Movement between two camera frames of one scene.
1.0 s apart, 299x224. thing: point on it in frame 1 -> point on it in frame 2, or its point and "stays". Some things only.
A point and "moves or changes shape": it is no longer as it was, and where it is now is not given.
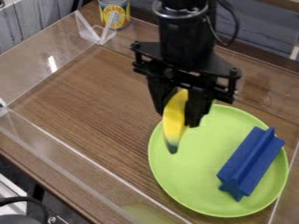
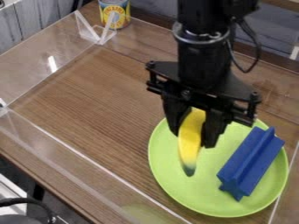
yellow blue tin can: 115,13 stays
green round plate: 186,175 stays
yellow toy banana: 174,118 moves or changes shape
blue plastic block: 247,163 stays
